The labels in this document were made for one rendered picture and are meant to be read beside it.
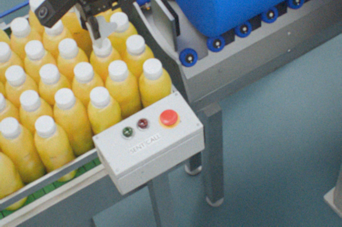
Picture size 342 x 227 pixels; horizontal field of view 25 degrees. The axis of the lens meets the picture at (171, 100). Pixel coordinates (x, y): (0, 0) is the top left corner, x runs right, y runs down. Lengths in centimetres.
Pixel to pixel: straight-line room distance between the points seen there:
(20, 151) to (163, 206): 39
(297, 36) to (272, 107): 91
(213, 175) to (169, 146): 92
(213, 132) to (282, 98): 71
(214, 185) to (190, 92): 70
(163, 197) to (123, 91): 29
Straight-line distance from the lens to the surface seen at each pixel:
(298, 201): 267
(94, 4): 154
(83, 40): 181
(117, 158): 151
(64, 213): 178
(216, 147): 227
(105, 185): 177
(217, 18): 167
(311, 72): 292
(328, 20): 199
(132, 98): 167
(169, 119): 153
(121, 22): 168
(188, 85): 183
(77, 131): 166
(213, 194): 255
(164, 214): 187
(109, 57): 167
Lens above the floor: 244
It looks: 59 degrees down
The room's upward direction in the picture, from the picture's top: 8 degrees counter-clockwise
